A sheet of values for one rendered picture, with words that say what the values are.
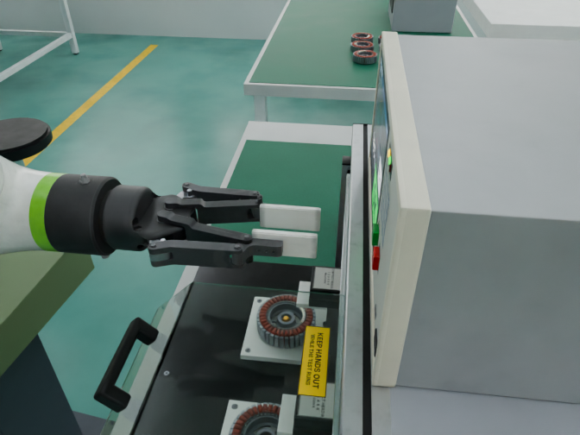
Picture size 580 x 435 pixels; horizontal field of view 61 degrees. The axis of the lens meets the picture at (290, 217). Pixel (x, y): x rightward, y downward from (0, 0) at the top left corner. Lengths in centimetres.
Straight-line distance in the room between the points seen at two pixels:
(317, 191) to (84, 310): 122
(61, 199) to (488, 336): 44
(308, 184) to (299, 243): 92
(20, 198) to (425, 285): 43
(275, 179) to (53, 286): 68
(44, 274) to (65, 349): 105
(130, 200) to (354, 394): 31
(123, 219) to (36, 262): 59
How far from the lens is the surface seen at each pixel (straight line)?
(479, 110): 53
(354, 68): 234
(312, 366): 57
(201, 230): 54
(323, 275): 88
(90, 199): 57
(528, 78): 63
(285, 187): 142
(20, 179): 62
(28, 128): 248
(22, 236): 62
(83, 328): 218
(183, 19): 556
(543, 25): 135
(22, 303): 107
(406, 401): 49
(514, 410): 52
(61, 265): 114
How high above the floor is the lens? 152
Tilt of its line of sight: 36 degrees down
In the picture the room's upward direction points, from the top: straight up
